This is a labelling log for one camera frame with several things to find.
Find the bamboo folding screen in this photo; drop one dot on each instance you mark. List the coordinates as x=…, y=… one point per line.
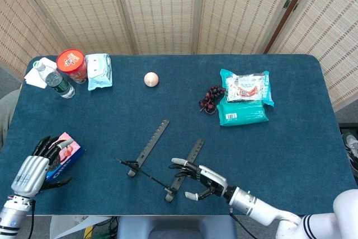
x=159, y=12

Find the blue table cloth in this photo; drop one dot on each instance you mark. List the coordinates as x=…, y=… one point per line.
x=112, y=110

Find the blue pink Oreo box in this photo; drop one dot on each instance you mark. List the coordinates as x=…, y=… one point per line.
x=70, y=155

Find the teal barcode snack pack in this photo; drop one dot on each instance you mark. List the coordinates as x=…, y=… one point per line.
x=246, y=113

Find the pale pink ball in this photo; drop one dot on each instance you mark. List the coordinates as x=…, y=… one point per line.
x=151, y=79

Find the dark red grape bunch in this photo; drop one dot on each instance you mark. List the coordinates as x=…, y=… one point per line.
x=211, y=96

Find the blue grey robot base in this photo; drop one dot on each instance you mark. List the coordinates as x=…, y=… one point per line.
x=176, y=227

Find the clear green-label water bottle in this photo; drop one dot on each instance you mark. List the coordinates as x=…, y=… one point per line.
x=60, y=83

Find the light blue wipes pack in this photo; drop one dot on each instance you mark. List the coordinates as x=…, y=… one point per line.
x=98, y=72

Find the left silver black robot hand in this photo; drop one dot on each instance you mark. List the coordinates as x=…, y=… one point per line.
x=29, y=174

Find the red instant noodle cup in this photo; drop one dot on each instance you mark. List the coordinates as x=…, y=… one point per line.
x=71, y=61

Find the grey black sneaker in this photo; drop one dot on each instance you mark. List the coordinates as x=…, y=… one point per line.
x=351, y=149

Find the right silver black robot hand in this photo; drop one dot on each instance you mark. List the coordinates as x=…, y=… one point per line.
x=214, y=178

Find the black metal hinge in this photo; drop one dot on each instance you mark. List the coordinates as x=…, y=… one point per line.
x=286, y=4
x=295, y=7

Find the brown wooden post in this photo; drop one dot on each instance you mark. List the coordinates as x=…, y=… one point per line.
x=291, y=12

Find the white paper sheet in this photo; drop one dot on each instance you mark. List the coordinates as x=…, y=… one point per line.
x=35, y=78

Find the teal clear-window snack pack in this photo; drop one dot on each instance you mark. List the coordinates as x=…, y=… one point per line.
x=246, y=88

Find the black folding laptop stand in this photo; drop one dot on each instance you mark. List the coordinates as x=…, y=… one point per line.
x=152, y=141

